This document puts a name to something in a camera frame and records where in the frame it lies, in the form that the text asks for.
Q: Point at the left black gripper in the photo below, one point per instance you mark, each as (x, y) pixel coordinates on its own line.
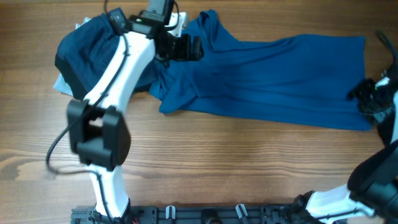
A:
(184, 53)

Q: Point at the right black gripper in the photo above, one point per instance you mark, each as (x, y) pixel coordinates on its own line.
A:
(359, 93)

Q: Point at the blue polo shirt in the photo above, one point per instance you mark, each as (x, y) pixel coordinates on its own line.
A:
(302, 79)

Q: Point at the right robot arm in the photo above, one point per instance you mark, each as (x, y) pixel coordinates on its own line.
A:
(371, 189)

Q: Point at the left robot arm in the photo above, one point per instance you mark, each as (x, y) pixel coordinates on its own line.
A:
(98, 132)

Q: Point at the black garment at right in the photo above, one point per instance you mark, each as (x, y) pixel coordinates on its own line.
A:
(387, 128)

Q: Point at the folded dark denim jeans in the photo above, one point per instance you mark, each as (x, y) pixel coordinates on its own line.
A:
(91, 48)

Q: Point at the folded black garment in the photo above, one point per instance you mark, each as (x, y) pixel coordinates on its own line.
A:
(71, 78)

